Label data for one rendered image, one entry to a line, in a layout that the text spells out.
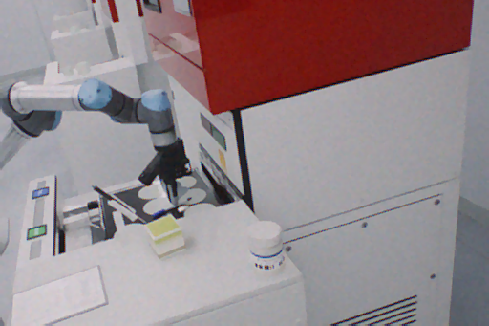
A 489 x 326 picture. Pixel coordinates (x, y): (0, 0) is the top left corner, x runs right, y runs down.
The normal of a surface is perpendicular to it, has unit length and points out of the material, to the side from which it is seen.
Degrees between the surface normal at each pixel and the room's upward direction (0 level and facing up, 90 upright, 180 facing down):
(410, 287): 90
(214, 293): 0
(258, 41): 90
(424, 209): 90
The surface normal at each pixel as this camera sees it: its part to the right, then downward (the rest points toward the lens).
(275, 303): 0.25, 0.37
